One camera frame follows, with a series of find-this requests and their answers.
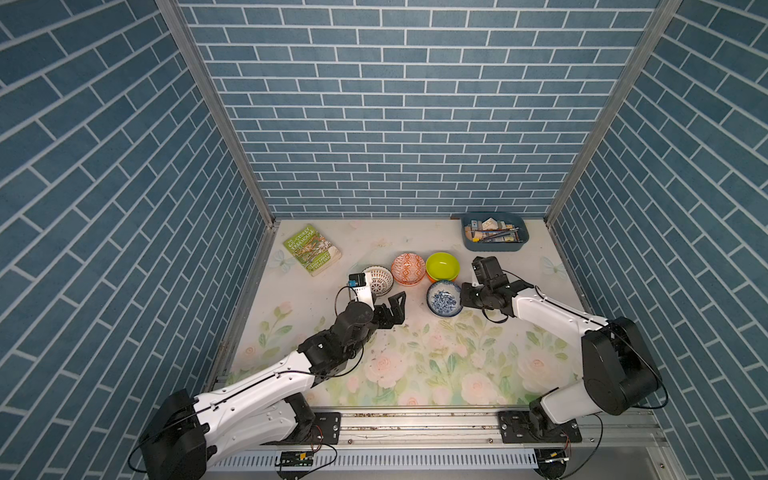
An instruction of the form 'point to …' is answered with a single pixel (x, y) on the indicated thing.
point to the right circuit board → (551, 462)
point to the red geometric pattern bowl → (408, 268)
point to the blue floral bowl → (444, 298)
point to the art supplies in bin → (491, 230)
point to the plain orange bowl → (431, 279)
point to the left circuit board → (295, 459)
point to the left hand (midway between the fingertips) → (401, 298)
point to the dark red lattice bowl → (381, 279)
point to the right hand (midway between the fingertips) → (462, 295)
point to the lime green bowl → (443, 266)
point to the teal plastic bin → (510, 217)
